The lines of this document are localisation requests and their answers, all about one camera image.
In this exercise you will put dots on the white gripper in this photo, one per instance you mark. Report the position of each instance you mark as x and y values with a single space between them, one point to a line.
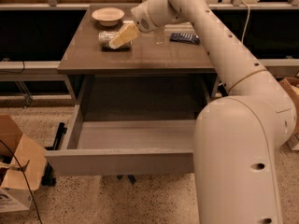
140 17

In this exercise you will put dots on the crushed 7up can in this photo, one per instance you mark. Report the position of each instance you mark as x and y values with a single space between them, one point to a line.
104 39

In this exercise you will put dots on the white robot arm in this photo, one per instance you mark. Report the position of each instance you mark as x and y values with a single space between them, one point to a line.
236 136

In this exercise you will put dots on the open grey top drawer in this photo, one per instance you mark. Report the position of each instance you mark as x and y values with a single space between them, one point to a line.
131 126

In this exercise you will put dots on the white ceramic bowl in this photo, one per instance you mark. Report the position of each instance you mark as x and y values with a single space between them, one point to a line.
108 16

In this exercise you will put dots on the grey cabinet with tabletop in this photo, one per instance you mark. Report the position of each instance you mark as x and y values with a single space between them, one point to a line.
84 55

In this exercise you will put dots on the black cabinet foot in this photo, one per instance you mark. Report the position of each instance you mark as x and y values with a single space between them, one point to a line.
48 178

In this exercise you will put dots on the open cardboard box left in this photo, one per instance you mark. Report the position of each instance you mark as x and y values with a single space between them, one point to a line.
22 166

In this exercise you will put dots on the cardboard box right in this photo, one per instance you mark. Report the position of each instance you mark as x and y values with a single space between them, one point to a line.
291 87

